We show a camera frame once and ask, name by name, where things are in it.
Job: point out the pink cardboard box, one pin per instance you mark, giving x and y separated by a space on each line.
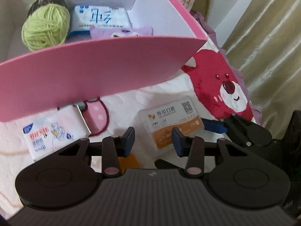
94 70

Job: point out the green yarn ball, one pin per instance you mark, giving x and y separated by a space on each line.
44 28

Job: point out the gold cap foundation bottle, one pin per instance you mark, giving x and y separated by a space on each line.
81 105

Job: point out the white tissue pack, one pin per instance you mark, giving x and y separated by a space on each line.
47 134

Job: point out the bear printed blanket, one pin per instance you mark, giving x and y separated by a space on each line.
211 75

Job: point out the orange makeup sponge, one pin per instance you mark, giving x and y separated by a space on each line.
129 163

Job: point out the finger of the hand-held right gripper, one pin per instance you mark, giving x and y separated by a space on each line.
164 164
214 126

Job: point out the beige curtain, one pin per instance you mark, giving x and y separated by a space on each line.
265 40

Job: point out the blue wet wipes pack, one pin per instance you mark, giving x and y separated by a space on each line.
101 16

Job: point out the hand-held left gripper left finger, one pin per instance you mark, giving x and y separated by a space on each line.
128 143

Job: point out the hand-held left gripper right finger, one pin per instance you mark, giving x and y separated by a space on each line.
177 143

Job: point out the clear box with orange label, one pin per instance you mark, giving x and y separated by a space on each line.
164 122

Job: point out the purple plush toy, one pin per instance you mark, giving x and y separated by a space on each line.
103 31

